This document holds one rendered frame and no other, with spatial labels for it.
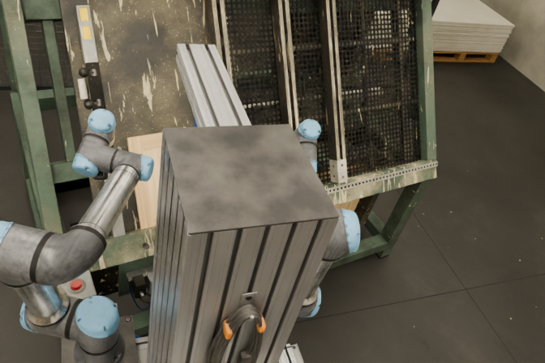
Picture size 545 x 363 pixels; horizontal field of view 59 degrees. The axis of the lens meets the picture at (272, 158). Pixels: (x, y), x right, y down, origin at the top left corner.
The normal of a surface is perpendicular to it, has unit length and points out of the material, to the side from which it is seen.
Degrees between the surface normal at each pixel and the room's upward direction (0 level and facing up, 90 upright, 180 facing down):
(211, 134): 0
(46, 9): 56
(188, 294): 90
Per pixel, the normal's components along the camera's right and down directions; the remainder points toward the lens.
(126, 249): 0.50, 0.11
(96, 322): 0.33, -0.72
